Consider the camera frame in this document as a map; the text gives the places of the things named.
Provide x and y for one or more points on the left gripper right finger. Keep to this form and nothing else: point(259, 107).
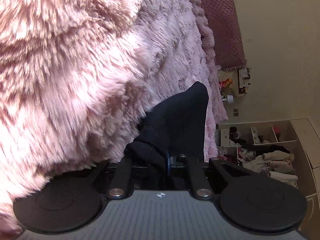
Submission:
point(186, 173)

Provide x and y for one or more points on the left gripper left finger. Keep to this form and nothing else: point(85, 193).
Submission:
point(121, 185)

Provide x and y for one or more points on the black pants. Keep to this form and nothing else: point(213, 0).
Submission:
point(174, 127)

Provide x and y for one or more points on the hanging coats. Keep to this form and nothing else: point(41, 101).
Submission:
point(272, 161)

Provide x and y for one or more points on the white table lamp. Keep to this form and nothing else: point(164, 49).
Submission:
point(227, 99)

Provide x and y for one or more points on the red snack bag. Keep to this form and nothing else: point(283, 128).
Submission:
point(225, 83)

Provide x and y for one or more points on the white open wardrobe shelf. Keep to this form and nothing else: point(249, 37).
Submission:
point(300, 137)

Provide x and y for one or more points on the pink fluffy blanket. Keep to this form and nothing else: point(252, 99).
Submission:
point(77, 76)

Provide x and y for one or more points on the quilted pink headboard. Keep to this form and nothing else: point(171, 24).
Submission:
point(223, 21)

